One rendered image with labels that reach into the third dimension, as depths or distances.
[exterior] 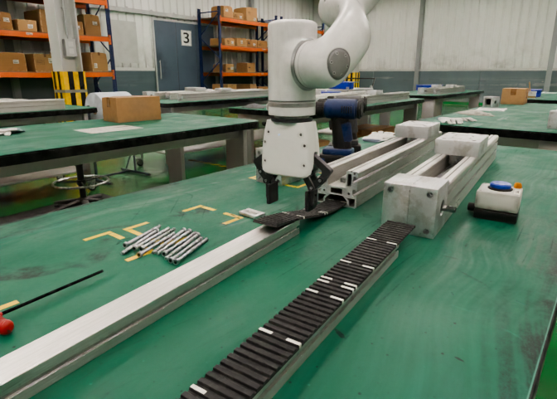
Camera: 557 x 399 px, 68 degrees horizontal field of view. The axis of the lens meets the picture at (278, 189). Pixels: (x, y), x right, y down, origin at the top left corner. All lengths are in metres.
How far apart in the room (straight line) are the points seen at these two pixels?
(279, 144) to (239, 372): 0.44
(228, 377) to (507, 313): 0.37
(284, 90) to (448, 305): 0.41
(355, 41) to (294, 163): 0.22
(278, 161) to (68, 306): 0.40
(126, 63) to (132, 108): 9.95
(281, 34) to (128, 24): 12.21
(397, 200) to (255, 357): 0.48
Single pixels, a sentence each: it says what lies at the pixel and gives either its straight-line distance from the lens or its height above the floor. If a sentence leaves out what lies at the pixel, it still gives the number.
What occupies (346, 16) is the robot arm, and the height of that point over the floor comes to 1.16.
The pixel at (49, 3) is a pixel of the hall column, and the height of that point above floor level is 1.95.
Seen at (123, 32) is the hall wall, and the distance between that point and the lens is 12.77.
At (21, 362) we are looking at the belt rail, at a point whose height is 0.81.
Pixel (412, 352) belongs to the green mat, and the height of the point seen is 0.78.
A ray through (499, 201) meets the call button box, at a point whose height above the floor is 0.82.
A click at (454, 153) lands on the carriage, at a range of 1.19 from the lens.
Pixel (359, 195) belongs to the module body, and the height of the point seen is 0.81.
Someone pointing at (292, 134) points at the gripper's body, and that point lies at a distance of 0.73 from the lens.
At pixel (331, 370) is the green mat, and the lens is 0.47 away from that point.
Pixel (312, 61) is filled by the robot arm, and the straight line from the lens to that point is 0.66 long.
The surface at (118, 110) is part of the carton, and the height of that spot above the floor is 0.85.
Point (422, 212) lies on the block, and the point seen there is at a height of 0.83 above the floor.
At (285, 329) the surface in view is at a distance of 0.46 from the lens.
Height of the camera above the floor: 1.07
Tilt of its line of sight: 16 degrees down
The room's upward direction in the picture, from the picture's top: straight up
